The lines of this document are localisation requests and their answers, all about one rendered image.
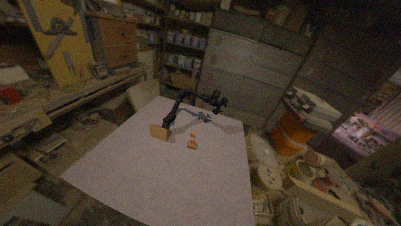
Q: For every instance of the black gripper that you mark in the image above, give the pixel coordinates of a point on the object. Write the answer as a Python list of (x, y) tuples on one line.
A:
[(219, 105)]

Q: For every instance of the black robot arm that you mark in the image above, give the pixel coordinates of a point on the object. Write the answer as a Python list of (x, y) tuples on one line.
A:
[(211, 99)]

